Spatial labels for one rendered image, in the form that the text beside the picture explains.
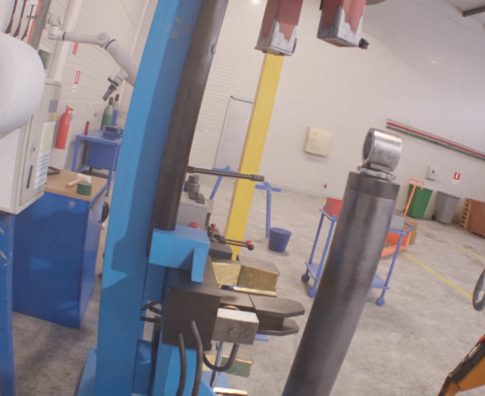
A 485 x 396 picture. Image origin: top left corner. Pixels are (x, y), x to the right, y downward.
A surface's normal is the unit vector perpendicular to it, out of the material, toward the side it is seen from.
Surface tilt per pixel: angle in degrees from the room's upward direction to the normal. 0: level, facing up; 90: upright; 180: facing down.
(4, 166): 90
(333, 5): 90
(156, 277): 90
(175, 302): 90
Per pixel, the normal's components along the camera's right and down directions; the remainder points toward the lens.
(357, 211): -0.58, -0.03
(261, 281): -0.09, 0.11
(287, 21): 0.49, 0.22
